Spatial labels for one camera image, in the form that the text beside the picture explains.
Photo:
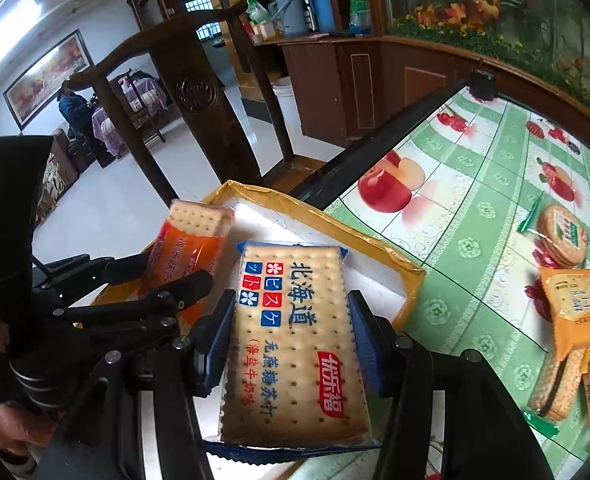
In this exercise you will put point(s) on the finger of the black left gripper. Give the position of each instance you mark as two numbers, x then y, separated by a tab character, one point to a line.
75	277
119	307

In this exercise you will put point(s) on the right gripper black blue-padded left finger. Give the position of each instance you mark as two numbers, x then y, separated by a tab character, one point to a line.
200	369

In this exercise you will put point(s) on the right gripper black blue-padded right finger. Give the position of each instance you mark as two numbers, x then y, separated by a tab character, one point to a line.
419	386

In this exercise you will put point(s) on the blue Hokkaido cracker pack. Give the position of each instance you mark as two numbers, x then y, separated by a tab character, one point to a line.
293	377

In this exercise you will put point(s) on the green yellow cracker pack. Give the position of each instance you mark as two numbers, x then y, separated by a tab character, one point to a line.
558	384

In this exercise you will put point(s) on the orange barcode cracker pack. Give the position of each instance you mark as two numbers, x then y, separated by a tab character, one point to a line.
568	292

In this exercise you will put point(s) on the person's left hand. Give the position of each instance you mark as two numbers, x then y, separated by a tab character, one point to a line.
19	428

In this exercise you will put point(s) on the yellow-rimmed white foam box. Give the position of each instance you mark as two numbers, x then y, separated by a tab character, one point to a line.
389	281

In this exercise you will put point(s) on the seated person in blue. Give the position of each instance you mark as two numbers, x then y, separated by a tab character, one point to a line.
76	110

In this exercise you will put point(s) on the green fruit-pattern tablecloth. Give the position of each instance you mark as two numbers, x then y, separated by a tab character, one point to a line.
451	184

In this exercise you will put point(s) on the round green biscuit pack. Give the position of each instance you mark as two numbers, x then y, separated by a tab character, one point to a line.
560	240

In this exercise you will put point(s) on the dark wooden chair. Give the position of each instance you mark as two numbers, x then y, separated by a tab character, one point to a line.
193	86

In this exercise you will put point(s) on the small black table object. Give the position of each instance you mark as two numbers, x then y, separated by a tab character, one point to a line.
482	84

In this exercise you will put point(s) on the grey kettle jug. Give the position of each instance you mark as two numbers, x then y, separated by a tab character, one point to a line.
289	17

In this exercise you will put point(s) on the blue thermos flask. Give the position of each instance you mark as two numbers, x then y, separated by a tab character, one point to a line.
324	15

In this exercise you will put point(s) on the green bottle on cabinet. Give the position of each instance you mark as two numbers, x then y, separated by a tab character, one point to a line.
360	22

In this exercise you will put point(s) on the flower mural screen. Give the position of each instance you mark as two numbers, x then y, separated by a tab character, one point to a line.
549	39

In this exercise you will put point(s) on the framed wall painting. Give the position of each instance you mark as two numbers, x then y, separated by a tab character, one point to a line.
37	86

